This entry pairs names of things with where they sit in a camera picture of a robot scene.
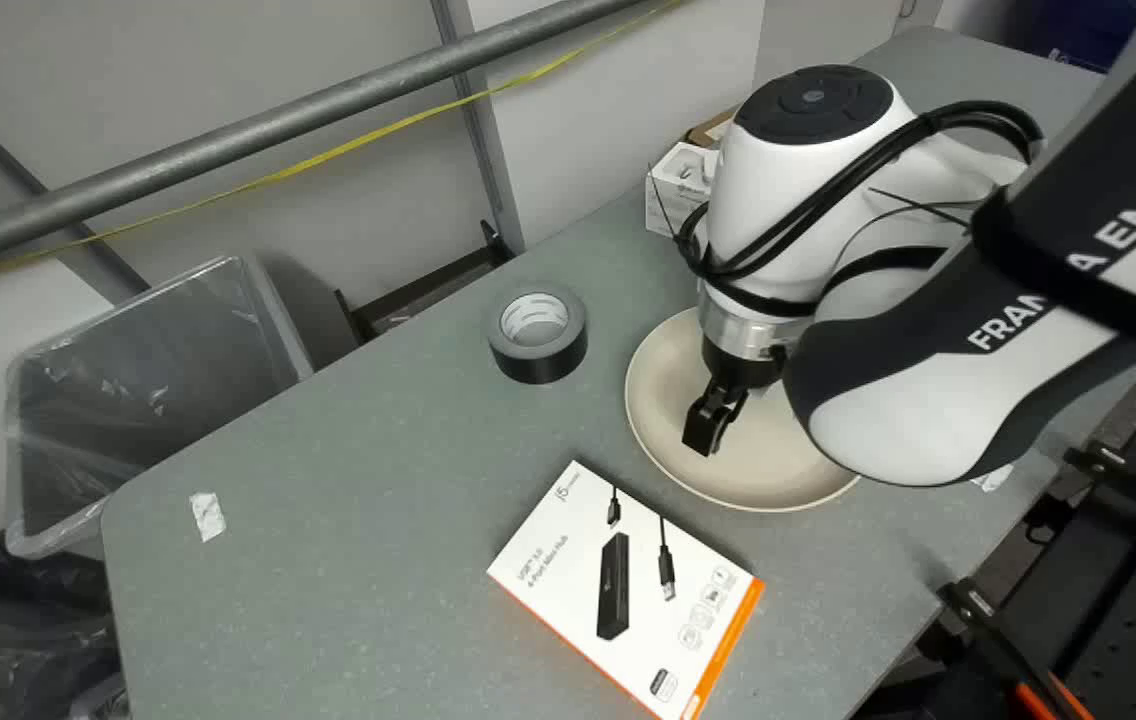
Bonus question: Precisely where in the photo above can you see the black bracket under table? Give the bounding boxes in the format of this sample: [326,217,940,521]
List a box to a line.
[339,217,519,343]

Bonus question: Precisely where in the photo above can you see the small white sticker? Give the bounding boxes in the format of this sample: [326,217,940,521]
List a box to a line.
[183,488,232,550]

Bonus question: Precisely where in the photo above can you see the yellow cable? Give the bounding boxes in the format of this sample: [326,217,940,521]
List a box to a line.
[0,0,697,282]

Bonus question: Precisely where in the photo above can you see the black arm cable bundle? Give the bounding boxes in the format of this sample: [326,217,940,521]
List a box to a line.
[672,99,1049,326]

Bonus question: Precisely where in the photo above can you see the black masking tape roll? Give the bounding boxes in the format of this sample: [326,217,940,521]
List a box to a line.
[484,285,591,389]

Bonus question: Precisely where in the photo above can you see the black orange clamp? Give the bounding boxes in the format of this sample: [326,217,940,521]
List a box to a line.
[1063,441,1136,562]
[936,576,1094,720]

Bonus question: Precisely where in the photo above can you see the white orange product box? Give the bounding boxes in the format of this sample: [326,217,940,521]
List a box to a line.
[484,456,770,720]

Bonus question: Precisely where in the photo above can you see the long grey metal pole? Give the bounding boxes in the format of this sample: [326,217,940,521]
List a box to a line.
[0,0,665,288]

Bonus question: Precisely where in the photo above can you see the grey diagonal frame bar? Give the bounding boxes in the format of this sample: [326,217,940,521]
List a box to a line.
[0,77,157,308]

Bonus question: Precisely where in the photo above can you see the black plastic bag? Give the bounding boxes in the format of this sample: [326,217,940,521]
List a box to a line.
[0,528,135,720]

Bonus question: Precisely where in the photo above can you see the cream round plate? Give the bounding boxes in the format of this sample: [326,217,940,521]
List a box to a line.
[619,303,864,521]

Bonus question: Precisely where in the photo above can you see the grey bin with plastic liner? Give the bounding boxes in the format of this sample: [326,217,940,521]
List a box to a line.
[0,254,321,563]

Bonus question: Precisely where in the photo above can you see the grey upright frame post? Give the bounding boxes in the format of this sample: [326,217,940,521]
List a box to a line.
[426,0,526,260]

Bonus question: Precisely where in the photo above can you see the dark blue object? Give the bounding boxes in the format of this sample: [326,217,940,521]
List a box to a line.
[992,0,1136,79]

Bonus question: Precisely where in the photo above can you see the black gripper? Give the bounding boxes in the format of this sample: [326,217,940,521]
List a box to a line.
[678,308,796,459]

